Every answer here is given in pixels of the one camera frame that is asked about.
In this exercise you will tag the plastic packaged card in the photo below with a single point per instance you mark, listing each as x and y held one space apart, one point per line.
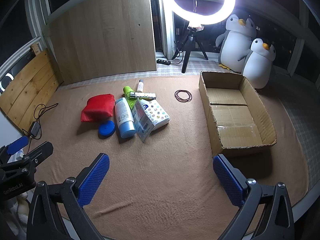
142 119

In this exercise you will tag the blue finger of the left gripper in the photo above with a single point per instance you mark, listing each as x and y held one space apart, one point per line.
17 145
27 166

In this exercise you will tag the small pink bottle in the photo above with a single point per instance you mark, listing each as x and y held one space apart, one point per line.
140 86

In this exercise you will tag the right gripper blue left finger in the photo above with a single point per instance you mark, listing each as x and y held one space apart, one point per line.
45 220

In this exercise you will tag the patterned slim box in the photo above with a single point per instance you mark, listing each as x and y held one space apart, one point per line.
145 96

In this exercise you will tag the green tube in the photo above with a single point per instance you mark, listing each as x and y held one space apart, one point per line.
131 101

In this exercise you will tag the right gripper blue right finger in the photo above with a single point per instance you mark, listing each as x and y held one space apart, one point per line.
276 220

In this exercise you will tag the black power strip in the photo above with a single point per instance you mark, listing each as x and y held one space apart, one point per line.
164 62

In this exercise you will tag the blue round lid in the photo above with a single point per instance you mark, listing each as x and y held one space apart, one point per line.
106 129

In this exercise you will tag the black charger with cable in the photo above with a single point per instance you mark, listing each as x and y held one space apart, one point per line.
35 129

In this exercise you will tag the red fabric pouch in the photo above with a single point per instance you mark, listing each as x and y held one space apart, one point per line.
99 108

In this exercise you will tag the pine plank panel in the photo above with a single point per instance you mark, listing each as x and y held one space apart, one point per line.
35 84

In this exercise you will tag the cardboard box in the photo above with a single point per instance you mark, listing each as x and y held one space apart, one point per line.
238 121

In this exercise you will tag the black tripod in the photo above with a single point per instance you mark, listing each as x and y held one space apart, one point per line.
186 44

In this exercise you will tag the large penguin plush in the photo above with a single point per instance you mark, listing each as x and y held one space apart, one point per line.
236 40

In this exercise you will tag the large wooden board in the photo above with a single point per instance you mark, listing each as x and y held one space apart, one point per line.
99 38

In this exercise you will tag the white blue lotion tube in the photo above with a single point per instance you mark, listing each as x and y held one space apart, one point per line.
124 119

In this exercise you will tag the white dotted tissue pack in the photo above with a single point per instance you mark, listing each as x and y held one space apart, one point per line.
155 112

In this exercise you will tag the small penguin plush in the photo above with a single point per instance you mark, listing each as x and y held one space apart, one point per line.
259 59

